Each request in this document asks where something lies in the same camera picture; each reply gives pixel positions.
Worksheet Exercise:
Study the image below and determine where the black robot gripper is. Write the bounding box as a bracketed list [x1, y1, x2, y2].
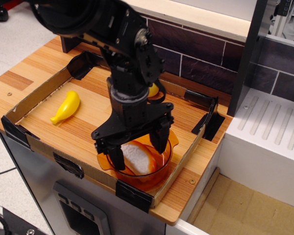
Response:
[91, 94, 174, 170]

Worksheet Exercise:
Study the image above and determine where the white orange toy sushi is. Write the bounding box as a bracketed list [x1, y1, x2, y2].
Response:
[121, 141, 157, 176]

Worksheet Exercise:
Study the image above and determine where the orange transparent plastic pot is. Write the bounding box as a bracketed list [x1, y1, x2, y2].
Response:
[97, 130, 178, 192]

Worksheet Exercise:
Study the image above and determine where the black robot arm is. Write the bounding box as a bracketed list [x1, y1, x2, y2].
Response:
[29, 0, 173, 170]

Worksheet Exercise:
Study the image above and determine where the cardboard fence with black tape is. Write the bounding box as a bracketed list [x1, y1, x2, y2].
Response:
[1, 51, 224, 212]

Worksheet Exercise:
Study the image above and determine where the yellow toy potato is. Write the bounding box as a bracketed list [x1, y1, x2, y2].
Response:
[148, 83, 159, 98]

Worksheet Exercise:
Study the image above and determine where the yellow toy banana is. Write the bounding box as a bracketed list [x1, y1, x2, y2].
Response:
[50, 91, 80, 124]

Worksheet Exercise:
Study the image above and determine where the grey toy oven front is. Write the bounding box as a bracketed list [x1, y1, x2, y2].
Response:
[53, 182, 111, 235]

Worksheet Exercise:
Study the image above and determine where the white toy sink drainboard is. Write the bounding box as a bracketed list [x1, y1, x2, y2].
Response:
[218, 89, 294, 206]

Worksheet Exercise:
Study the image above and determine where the black caster wheel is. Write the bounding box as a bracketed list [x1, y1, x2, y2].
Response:
[0, 6, 9, 22]

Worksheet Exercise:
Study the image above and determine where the black vertical post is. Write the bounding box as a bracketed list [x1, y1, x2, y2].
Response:
[227, 0, 268, 117]

